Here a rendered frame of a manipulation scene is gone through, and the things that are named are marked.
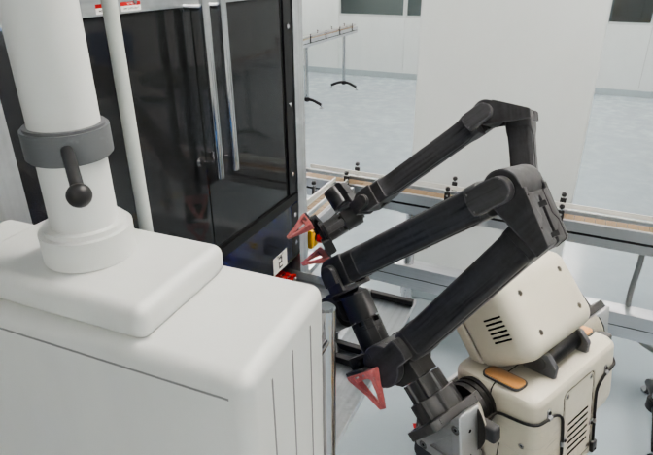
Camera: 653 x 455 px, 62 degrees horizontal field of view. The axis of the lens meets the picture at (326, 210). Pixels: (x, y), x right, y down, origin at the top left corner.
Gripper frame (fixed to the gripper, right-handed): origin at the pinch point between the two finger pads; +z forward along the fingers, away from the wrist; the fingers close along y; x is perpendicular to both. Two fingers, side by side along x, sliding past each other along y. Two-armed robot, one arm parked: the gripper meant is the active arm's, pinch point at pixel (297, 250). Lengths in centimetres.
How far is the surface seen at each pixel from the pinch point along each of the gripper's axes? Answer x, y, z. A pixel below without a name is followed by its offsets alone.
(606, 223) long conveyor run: -19, -76, -114
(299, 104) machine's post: -32.6, 24.0, -24.0
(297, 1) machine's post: -33, 51, -36
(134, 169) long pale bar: 25, 48, 20
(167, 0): 5, 69, -1
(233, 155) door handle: 1.9, 33.0, 2.5
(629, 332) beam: -6, -122, -105
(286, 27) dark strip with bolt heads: -28, 47, -29
